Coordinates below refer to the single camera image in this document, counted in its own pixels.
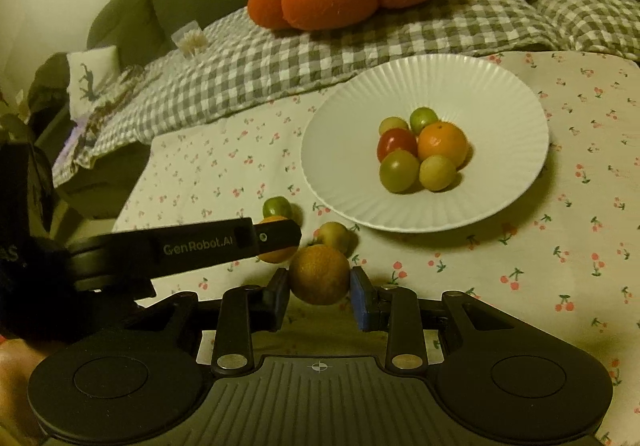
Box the small white printed pillow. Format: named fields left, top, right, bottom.
left=66, top=46, right=123, bottom=119

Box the large orange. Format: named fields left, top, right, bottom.
left=417, top=122, right=470, bottom=166

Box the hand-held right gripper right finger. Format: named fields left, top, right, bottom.
left=351, top=267, right=516, bottom=371

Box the grey checked blanket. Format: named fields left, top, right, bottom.
left=52, top=0, right=640, bottom=184

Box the yellow-green small tomato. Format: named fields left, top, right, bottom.
left=315, top=221, right=357, bottom=252
left=378, top=149, right=421, bottom=193

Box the floral print cloth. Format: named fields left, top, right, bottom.
left=50, top=66, right=146, bottom=172

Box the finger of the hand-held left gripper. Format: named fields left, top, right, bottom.
left=67, top=217, right=302, bottom=293

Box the cherry print tablecloth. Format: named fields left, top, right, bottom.
left=112, top=51, right=640, bottom=446

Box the white ribbed plate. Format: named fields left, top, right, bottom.
left=300, top=55, right=551, bottom=233

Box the green cherry tomato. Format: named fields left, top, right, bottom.
left=262, top=196, right=293, bottom=218
left=410, top=107, right=440, bottom=134

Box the pale yellow tomato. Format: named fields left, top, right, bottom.
left=419, top=155, right=458, bottom=192

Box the red tomato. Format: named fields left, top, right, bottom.
left=376, top=127, right=419, bottom=163

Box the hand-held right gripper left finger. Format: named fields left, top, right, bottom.
left=125, top=270, right=291, bottom=373

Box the small yellowish tomato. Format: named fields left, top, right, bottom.
left=378, top=116, right=408, bottom=136

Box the small brownish orange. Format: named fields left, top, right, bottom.
left=289, top=245, right=351, bottom=305
left=256, top=215, right=300, bottom=263

